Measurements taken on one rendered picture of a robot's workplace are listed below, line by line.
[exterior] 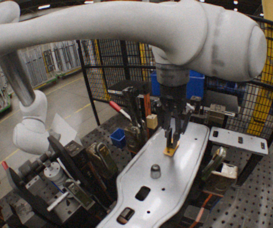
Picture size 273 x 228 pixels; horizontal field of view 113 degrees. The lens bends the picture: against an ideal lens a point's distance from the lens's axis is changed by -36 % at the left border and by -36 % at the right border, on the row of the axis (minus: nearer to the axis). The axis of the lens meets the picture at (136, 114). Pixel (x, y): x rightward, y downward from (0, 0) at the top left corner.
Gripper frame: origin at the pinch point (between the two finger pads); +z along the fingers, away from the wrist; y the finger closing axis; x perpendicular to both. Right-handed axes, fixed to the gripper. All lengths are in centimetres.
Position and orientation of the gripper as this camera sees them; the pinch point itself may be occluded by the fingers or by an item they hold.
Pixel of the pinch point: (172, 138)
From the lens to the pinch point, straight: 49.8
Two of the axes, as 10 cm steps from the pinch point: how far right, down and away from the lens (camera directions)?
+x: 5.5, -4.9, 6.7
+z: 1.2, 8.4, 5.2
